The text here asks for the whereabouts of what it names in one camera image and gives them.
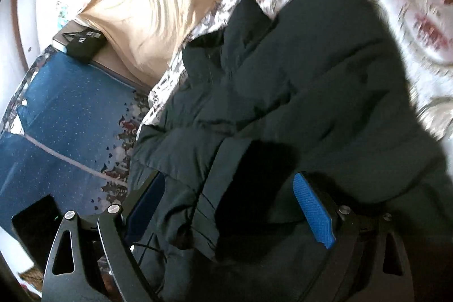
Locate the blue printed wardrobe cover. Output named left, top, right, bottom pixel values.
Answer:
left=0, top=45, right=151, bottom=228

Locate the black padded jacket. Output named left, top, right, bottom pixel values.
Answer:
left=127, top=0, right=453, bottom=302

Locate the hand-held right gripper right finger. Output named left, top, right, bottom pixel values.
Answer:
left=293, top=172, right=414, bottom=302

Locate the black printed box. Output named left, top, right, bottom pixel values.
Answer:
left=52, top=27, right=104, bottom=63

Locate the colourful wall poster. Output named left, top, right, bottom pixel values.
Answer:
left=55, top=1, right=71, bottom=27

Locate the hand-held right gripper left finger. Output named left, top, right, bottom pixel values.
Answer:
left=42, top=170, right=167, bottom=302

